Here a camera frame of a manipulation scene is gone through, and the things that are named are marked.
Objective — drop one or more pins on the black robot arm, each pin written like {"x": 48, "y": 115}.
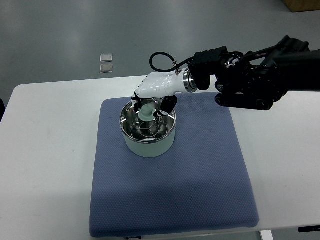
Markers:
{"x": 256, "y": 80}

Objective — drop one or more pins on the wire steaming rack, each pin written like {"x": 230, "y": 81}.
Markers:
{"x": 142, "y": 130}

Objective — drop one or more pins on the upper floor metal plate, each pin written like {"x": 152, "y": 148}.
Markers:
{"x": 106, "y": 57}

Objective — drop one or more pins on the mint green steel pot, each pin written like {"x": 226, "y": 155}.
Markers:
{"x": 150, "y": 150}

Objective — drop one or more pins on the brown cardboard box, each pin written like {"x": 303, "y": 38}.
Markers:
{"x": 296, "y": 6}

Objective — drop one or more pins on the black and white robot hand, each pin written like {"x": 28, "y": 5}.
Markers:
{"x": 164, "y": 86}

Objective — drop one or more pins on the black object at left edge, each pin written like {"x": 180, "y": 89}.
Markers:
{"x": 2, "y": 109}

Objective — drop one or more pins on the white table leg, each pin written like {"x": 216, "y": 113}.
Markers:
{"x": 266, "y": 235}

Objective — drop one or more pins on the glass lid with green knob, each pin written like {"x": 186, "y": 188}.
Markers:
{"x": 129, "y": 115}

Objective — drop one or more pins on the black table control panel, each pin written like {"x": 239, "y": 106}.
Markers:
{"x": 309, "y": 229}

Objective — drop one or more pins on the blue textured mat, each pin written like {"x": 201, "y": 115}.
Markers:
{"x": 201, "y": 183}

